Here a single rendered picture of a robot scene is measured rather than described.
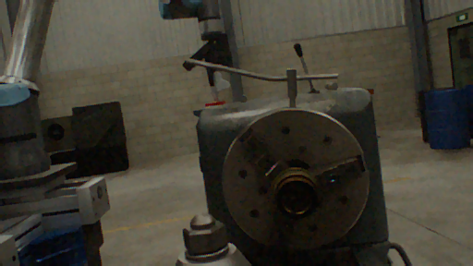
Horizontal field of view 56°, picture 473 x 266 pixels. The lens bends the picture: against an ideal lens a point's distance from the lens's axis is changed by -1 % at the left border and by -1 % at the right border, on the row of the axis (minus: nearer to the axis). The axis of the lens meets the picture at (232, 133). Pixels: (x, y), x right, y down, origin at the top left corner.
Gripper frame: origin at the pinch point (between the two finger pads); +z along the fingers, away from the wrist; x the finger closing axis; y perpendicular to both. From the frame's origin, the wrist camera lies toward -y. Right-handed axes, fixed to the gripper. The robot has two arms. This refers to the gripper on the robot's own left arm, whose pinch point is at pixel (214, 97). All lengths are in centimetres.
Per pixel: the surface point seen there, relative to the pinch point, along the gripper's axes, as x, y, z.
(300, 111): -50, 26, 5
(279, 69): 987, 15, -44
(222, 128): -34.4, 6.2, 8.1
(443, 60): 1017, 419, -8
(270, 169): -56, 18, 16
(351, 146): -50, 35, 14
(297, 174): -62, 23, 16
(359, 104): -34, 40, 7
